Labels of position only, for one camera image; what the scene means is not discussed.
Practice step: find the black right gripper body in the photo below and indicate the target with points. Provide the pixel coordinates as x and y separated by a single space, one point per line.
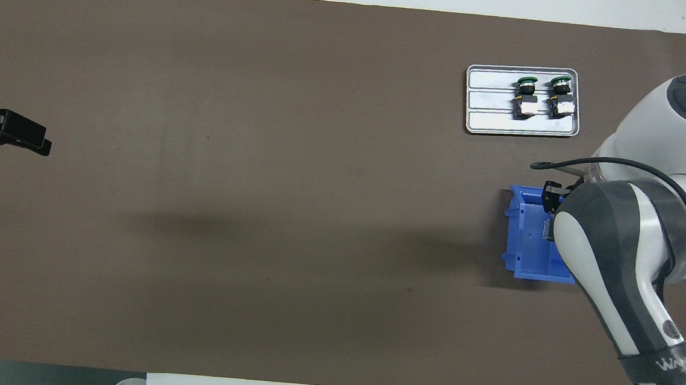
574 186

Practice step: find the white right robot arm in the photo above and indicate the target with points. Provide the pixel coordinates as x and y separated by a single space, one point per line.
617 248

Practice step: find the blue plastic storage bin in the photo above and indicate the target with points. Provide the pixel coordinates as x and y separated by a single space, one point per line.
527 241

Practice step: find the silver metal tray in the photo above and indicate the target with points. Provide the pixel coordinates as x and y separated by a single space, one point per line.
492 124

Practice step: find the brown paper table mat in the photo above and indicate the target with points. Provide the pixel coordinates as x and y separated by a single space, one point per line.
197 206

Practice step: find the green push button switch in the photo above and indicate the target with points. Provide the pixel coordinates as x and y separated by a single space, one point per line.
527 107
560 106

